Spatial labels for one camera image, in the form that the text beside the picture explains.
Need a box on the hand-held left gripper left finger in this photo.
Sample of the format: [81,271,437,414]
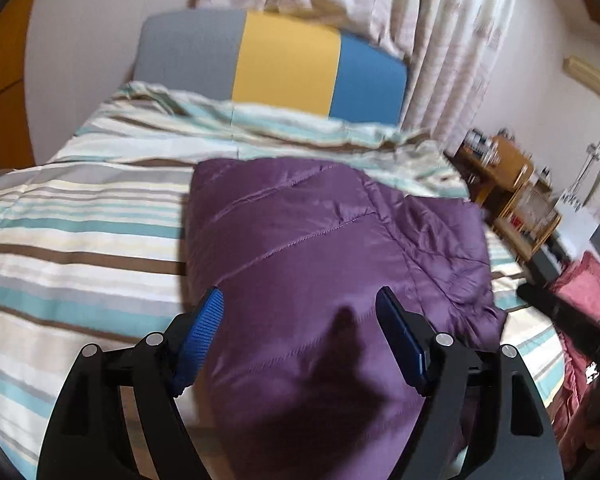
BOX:
[36,286,226,480]

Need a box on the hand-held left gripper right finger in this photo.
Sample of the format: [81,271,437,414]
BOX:
[375,286,565,480]

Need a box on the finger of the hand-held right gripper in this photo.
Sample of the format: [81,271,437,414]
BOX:
[516,282,600,361]

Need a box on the purple quilted jacket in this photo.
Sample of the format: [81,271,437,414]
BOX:
[180,156,509,480]

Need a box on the red cloth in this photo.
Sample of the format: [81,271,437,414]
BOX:
[547,250,600,461]

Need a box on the white box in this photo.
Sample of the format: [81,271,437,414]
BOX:
[554,199,600,252]

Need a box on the wooden shelf unit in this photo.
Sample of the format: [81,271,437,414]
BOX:
[452,129,564,262]

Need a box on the metal stand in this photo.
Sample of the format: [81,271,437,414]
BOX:
[567,109,600,206]

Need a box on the striped bed cover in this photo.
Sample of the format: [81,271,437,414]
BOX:
[0,80,567,480]

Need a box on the beige air conditioner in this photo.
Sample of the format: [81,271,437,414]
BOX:
[564,56,600,107]

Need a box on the grey yellow blue headboard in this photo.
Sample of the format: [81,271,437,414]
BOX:
[132,8,409,127]

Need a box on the wooden wardrobe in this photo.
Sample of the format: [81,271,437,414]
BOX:
[0,0,44,174]

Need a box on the white patterned curtain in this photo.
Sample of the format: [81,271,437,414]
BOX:
[190,0,524,150]

